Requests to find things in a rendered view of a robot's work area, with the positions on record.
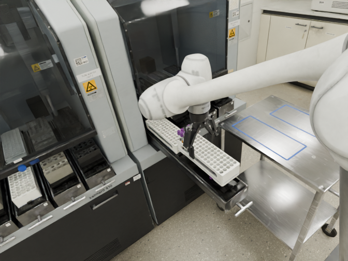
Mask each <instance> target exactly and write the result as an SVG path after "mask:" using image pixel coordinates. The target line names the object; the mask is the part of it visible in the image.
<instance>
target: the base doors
mask: <svg viewBox="0 0 348 261"><path fill-rule="evenodd" d="M298 23H299V24H301V25H307V26H300V25H295V24H298ZM285 26H288V27H292V29H290V28H285ZM311 26H314V27H323V29H319V28H312V27H311ZM305 30H307V31H306V32H304V31H305ZM326 32H327V33H332V34H336V36H333V35H328V34H326ZM346 33H348V25H343V24H335V23H328V22H320V21H312V20H305V19H297V18H290V17H282V16H275V15H269V14H261V18H260V28H259V38H258V48H257V58H256V64H259V63H262V62H265V61H268V60H271V59H275V58H278V57H281V56H284V55H288V54H291V53H294V52H297V51H300V50H304V49H306V48H309V47H312V46H315V45H318V44H321V43H323V42H326V41H328V40H331V39H333V38H336V37H338V36H341V35H343V34H346ZM303 34H304V37H303V39H302V36H303ZM298 82H301V83H304V84H307V85H310V86H313V87H316V85H317V83H318V81H298Z"/></svg>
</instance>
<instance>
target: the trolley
mask: <svg viewBox="0 0 348 261"><path fill-rule="evenodd" d="M218 126H219V149H221V150H222V151H223V152H224V135H225V131H227V132H228V133H230V134H231V135H233V136H234V137H236V138H237V139H239V140H240V141H242V142H243V143H245V144H246V145H248V146H249V147H251V148H252V149H254V150H255V151H257V152H258V153H260V161H259V162H257V163H256V164H254V165H253V166H251V167H250V168H248V169H247V170H245V171H244V172H242V173H241V174H239V175H238V176H237V177H238V178H239V179H240V180H241V181H243V182H244V183H245V184H247V185H248V186H249V188H248V196H247V197H246V198H244V199H243V200H242V201H241V202H239V203H240V204H241V205H242V206H243V207H244V206H245V205H246V204H248V203H249V202H250V201H252V202H253V204H252V205H251V206H249V207H248V208H247V210H248V211H249V212H250V213H251V214H252V215H253V216H254V217H255V218H256V219H258V220H259V221H260V222H261V223H262V224H263V225H264V226H265V227H266V228H267V229H268V230H270V231H271V232H272V233H273V234H274V235H275V236H276V237H277V238H278V239H279V240H281V241H282V242H283V243H284V244H285V245H286V246H287V247H288V248H289V249H290V250H291V251H292V253H291V255H290V258H289V260H288V261H295V260H296V258H297V256H298V253H299V251H300V249H301V247H302V245H303V244H304V243H305V242H306V241H307V240H308V239H310V238H311V237H312V236H313V235H314V234H315V233H316V232H317V231H318V230H319V229H320V228H322V231H323V232H324V233H325V234H326V235H327V236H329V237H335V236H336V235H337V231H336V229H335V224H336V222H337V220H338V218H339V206H338V208H337V209H336V208H335V207H333V206H332V205H330V204H329V203H328V202H326V201H325V200H323V197H324V195H325V193H326V192H327V191H329V192H331V193H332V194H334V195H336V196H337V197H339V193H338V192H337V191H335V190H334V189H332V187H333V186H334V185H335V184H336V183H337V182H339V164H338V163H337V162H336V161H335V160H334V159H333V157H332V156H331V155H330V153H329V151H328V150H327V149H325V148H324V147H323V146H322V145H321V144H320V142H319V141H318V140H317V138H316V136H315V135H314V133H313V130H312V128H311V124H310V116H309V110H307V109H305V108H302V107H299V106H297V105H295V104H292V103H290V102H288V101H286V100H283V99H281V98H279V97H276V96H274V95H270V96H268V97H266V98H265V99H263V100H261V101H259V102H257V103H255V104H253V105H251V106H250V107H248V108H246V109H244V110H242V111H240V112H238V113H236V114H234V115H233V116H231V117H229V118H227V119H225V120H224V121H222V122H220V123H218ZM265 157H266V158H267V159H269V160H270V161H272V162H273V163H275V164H276V165H278V166H280V167H281V168H283V169H284V170H286V171H287V172H289V173H290V174H292V175H293V176H294V177H296V178H297V179H299V180H300V181H302V182H303V183H305V184H306V185H308V186H309V187H311V188H313V189H314V190H316V193H315V194H314V193H312V192H311V191H310V190H308V189H307V188H305V187H304V186H302V185H301V184H299V183H298V182H296V181H295V180H293V179H292V178H290V177H289V176H287V175H286V174H284V173H283V172H282V171H280V170H278V169H277V168H275V167H274V166H272V165H271V164H270V163H268V162H267V161H265ZM332 216H333V217H332ZM331 217H332V219H331V221H330V223H329V224H327V223H326V222H327V221H328V220H329V219H330V218H331Z"/></svg>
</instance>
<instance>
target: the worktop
mask: <svg viewBox="0 0 348 261"><path fill-rule="evenodd" d="M311 3H312V0H280V1H277V2H274V3H271V4H268V5H265V6H261V7H260V9H263V10H272V11H280V12H289V13H298V14H303V15H312V16H320V17H329V18H338V19H347V20H348V14H346V13H337V12H328V11H315V10H311Z"/></svg>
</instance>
